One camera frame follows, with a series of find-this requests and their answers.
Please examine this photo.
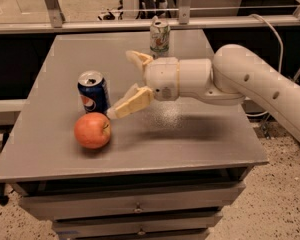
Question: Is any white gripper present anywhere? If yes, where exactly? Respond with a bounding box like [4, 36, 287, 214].
[106, 50, 179, 120]

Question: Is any blue pepsi can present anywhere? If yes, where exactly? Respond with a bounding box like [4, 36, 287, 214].
[77, 71, 110, 114]

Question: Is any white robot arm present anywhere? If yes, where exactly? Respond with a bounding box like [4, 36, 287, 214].
[106, 44, 300, 143]

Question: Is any white green soda can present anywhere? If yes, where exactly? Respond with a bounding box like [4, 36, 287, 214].
[150, 16, 170, 58]

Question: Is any red apple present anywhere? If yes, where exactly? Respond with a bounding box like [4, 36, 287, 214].
[74, 112, 111, 149]

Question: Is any grey drawer cabinet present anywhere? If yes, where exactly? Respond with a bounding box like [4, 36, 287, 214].
[0, 32, 267, 240]

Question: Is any grey top drawer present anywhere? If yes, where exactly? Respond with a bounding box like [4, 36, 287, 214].
[19, 182, 245, 221]

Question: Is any grey drawer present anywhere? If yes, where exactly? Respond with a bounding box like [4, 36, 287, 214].
[19, 182, 245, 221]
[52, 212, 222, 238]

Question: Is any metal window frame rail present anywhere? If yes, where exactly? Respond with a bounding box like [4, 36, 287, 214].
[0, 0, 300, 34]

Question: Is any white cable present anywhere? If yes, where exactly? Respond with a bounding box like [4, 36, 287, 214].
[245, 13, 285, 119]

